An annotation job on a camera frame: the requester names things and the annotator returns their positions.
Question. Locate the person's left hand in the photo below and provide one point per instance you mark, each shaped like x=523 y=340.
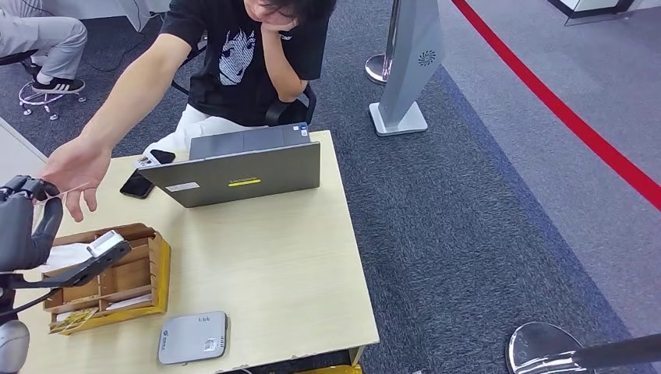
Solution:
x=279 y=23

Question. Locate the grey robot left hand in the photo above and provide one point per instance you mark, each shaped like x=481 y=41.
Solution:
x=20 y=232

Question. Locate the person's right hand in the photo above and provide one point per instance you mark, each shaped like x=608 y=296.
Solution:
x=77 y=165

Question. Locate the white ID card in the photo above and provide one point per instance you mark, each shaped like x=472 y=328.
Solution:
x=68 y=192

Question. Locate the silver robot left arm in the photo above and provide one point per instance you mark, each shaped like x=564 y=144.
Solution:
x=11 y=346

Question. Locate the person's right forearm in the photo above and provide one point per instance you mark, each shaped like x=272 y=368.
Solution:
x=131 y=103

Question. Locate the person's left forearm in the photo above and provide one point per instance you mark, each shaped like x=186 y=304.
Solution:
x=281 y=67

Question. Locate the person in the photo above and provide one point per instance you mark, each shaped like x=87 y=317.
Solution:
x=57 y=33
x=242 y=67

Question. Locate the patterned room key cards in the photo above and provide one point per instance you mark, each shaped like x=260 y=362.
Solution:
x=75 y=320

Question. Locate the grey card reader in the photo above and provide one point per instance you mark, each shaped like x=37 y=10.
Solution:
x=192 y=338

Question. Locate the white cards stack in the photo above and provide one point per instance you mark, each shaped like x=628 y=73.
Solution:
x=64 y=255

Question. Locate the black smartphone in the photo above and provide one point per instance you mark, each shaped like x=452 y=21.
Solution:
x=135 y=186

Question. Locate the white side cabinet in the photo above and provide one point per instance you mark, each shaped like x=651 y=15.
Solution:
x=15 y=155

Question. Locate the chrome base stool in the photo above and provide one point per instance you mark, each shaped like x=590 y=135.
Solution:
x=41 y=99

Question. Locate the black office chair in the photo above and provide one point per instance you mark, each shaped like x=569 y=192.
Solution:
x=302 y=108

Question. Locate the grey kiosk stand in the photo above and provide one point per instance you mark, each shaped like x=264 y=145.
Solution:
x=413 y=62

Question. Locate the yellow tray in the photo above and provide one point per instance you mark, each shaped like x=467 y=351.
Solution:
x=162 y=279

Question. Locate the grey laptop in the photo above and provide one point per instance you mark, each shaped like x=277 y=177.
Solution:
x=242 y=173

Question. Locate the red barrier belt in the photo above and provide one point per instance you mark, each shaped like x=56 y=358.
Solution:
x=547 y=100

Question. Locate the display platform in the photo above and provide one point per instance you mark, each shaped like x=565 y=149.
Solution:
x=594 y=8

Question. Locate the yellow box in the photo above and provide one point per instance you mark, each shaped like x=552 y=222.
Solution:
x=333 y=369

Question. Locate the left wrist camera pale box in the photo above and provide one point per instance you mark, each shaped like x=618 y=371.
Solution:
x=106 y=243

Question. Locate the chrome stanchion post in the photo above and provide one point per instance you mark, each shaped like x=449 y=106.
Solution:
x=378 y=69

